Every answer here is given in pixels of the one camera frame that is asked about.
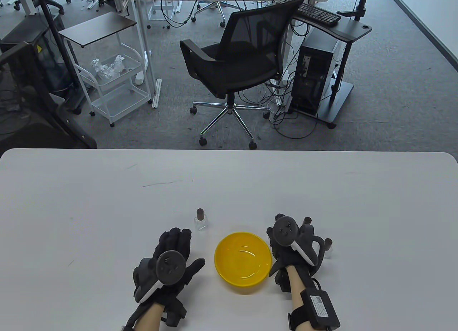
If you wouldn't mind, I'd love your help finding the person's right hand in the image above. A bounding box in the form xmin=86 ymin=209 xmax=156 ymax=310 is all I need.
xmin=266 ymin=214 xmax=319 ymax=276

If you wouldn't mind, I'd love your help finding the person's left hand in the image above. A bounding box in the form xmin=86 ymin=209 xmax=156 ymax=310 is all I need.
xmin=152 ymin=228 xmax=206 ymax=306

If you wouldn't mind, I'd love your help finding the person's right forearm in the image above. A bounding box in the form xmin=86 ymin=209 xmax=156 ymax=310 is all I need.
xmin=284 ymin=265 xmax=312 ymax=331

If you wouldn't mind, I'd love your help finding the person's left forearm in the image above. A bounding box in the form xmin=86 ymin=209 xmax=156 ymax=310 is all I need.
xmin=135 ymin=302 xmax=166 ymax=331

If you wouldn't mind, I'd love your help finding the black forearm box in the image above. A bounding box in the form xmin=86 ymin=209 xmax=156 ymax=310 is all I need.
xmin=300 ymin=289 xmax=341 ymax=330

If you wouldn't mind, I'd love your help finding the black and white controller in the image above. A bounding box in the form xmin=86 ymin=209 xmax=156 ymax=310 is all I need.
xmin=273 ymin=217 xmax=326 ymax=271
xmin=133 ymin=251 xmax=187 ymax=303

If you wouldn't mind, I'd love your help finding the yellow bowl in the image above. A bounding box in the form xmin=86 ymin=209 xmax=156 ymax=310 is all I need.
xmin=214 ymin=232 xmax=272 ymax=295

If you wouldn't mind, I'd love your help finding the white rolling cart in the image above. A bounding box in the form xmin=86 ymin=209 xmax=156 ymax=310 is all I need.
xmin=73 ymin=43 xmax=154 ymax=128

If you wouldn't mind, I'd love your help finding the aluminium profile bar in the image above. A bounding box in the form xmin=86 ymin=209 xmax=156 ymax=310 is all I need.
xmin=152 ymin=78 xmax=162 ymax=109

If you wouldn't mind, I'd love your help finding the crumpled clear plastic wrap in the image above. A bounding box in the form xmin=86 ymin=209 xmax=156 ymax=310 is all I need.
xmin=91 ymin=54 xmax=126 ymax=78

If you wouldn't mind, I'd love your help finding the black computer tower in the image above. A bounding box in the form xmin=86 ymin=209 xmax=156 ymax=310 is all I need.
xmin=291 ymin=28 xmax=340 ymax=117

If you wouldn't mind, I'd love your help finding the black mesh office chair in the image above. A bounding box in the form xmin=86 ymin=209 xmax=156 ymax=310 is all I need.
xmin=180 ymin=0 xmax=307 ymax=150

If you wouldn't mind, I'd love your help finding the dark brown side table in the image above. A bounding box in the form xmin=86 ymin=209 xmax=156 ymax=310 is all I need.
xmin=58 ymin=12 xmax=138 ymax=49

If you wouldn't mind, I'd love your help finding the black computer cart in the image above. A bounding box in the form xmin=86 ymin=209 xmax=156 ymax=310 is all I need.
xmin=286 ymin=12 xmax=372 ymax=129

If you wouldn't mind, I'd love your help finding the office chair with white base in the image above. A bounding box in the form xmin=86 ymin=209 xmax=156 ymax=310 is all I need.
xmin=191 ymin=0 xmax=226 ymax=28

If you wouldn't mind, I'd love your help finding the black keyboard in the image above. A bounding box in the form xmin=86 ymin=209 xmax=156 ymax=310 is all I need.
xmin=296 ymin=2 xmax=341 ymax=28

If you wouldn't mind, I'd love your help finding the black stand pole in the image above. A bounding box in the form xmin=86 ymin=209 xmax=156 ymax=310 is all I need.
xmin=32 ymin=0 xmax=83 ymax=114

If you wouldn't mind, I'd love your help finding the black swivel chair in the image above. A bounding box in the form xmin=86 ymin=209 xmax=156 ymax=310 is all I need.
xmin=14 ymin=0 xmax=65 ymax=16

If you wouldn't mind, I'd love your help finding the white desk leg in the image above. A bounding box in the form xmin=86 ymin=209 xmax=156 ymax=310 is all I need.
xmin=16 ymin=0 xmax=37 ymax=16

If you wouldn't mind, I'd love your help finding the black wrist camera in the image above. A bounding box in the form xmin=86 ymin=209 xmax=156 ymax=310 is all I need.
xmin=161 ymin=297 xmax=187 ymax=328
xmin=274 ymin=270 xmax=291 ymax=293

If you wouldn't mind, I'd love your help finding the tangle of black cables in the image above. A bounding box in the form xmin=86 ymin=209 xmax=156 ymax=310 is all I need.
xmin=263 ymin=68 xmax=320 ymax=140

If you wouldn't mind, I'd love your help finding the black machine enclosure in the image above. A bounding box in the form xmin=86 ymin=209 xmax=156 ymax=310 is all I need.
xmin=0 ymin=22 xmax=98 ymax=150

